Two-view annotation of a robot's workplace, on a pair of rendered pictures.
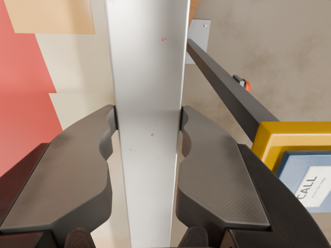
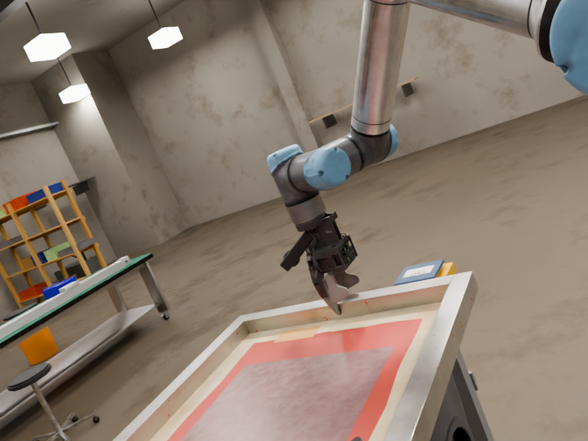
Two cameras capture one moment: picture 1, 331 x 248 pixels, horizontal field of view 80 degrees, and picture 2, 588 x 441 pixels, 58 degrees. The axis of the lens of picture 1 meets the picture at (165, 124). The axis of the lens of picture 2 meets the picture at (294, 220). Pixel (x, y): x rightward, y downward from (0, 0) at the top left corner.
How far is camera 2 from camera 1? 117 cm
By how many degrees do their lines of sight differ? 94
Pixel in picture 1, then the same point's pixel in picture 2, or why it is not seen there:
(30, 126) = (339, 336)
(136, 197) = (364, 297)
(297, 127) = not seen: hidden behind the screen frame
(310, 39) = (543, 427)
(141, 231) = (383, 293)
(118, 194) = (384, 314)
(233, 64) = not seen: outside the picture
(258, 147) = not seen: hidden behind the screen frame
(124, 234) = (417, 309)
